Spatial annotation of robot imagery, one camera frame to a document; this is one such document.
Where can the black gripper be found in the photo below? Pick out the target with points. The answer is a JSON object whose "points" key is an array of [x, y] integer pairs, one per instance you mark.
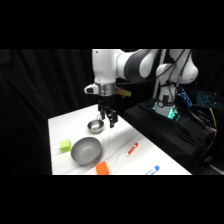
{"points": [[104, 100]]}

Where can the blue marker pen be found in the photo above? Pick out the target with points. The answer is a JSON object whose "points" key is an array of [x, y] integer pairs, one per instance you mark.
{"points": [[152, 170]]}

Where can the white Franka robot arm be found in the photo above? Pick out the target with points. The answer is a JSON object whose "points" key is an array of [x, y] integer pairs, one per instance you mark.
{"points": [[106, 68]]}

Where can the red marker pen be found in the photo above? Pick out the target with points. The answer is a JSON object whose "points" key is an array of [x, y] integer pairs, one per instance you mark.
{"points": [[132, 149]]}

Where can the small steel bowl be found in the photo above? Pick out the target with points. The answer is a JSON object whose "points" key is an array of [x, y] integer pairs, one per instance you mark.
{"points": [[95, 126]]}

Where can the large grey metal bowl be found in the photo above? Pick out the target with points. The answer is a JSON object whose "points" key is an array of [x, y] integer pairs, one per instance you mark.
{"points": [[86, 151]]}

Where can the green cube block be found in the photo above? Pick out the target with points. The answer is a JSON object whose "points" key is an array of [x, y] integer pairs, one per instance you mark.
{"points": [[65, 145]]}

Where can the orange block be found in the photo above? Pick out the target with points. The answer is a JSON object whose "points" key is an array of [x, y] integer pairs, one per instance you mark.
{"points": [[102, 168]]}

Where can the black robot stand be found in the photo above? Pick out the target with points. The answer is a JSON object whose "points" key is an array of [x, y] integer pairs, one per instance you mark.
{"points": [[173, 136]]}

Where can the black curtain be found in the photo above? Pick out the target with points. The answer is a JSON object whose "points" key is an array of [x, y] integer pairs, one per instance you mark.
{"points": [[40, 106]]}

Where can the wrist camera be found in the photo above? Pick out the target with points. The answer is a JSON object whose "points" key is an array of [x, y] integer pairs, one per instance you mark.
{"points": [[90, 88]]}

